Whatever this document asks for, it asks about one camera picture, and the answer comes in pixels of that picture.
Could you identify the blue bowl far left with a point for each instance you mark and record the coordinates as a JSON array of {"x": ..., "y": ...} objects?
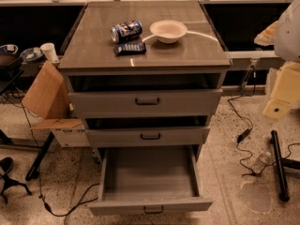
[{"x": 8, "y": 48}]

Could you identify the black table leg left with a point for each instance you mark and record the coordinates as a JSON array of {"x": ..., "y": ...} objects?
[{"x": 33, "y": 172}]

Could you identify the brown cardboard box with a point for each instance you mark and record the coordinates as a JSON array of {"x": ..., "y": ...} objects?
[{"x": 47, "y": 97}]

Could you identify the white paper cup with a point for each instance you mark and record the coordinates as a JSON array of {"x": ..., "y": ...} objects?
[{"x": 50, "y": 53}]

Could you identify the grey top drawer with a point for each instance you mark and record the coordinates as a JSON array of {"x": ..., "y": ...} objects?
[{"x": 143, "y": 95}]

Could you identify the grey open bottom drawer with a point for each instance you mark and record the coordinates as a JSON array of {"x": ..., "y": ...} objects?
[{"x": 149, "y": 180}]

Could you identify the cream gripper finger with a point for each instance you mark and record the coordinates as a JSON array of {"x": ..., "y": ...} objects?
[{"x": 285, "y": 93}]

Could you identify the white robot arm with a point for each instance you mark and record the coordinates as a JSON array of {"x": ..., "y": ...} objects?
[{"x": 284, "y": 35}]

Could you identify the blue plate with food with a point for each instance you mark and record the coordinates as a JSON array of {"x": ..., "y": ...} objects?
[{"x": 32, "y": 55}]

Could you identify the white paper bowl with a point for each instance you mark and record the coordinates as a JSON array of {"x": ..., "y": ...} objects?
[{"x": 168, "y": 31}]

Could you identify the clear plastic water bottle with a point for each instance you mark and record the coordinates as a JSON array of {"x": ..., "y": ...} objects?
[{"x": 261, "y": 162}]

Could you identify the black tripod foot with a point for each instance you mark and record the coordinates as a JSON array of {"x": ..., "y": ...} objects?
[{"x": 9, "y": 183}]

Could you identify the grey middle drawer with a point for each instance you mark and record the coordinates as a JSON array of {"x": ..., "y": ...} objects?
[{"x": 147, "y": 131}]

